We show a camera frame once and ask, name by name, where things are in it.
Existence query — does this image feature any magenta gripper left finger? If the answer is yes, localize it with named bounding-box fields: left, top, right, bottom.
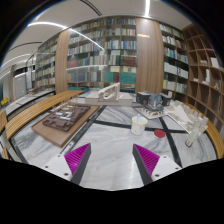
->
left=65, top=143, right=91, bottom=185

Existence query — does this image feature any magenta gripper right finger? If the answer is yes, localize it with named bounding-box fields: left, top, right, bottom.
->
left=132, top=144, right=159, bottom=185

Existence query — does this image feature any red round lid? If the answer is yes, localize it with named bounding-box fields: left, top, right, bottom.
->
left=154, top=129, right=165, bottom=138

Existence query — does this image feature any brown architectural model on board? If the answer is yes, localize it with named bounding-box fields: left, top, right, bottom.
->
left=32, top=103, right=99, bottom=148

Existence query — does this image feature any white cup with yellow rim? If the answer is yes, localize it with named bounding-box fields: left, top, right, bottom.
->
left=131, top=116, right=148, bottom=135

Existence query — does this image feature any dark grey house model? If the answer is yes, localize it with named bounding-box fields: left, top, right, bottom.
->
left=136, top=91, right=172, bottom=112

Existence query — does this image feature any white angular paper model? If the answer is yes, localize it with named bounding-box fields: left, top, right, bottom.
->
left=165, top=100, right=208, bottom=135

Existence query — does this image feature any white building model on base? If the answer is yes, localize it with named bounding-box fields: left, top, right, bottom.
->
left=85, top=83, right=133, bottom=106

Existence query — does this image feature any curved wooden bench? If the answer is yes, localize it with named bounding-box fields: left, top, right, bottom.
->
left=0, top=89, right=86, bottom=160

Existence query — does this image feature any central wooden bookshelf with books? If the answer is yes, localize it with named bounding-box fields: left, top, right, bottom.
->
left=66, top=16, right=137, bottom=92

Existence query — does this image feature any right wooden cubby shelf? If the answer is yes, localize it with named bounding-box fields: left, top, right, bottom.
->
left=183, top=25, right=224, bottom=132

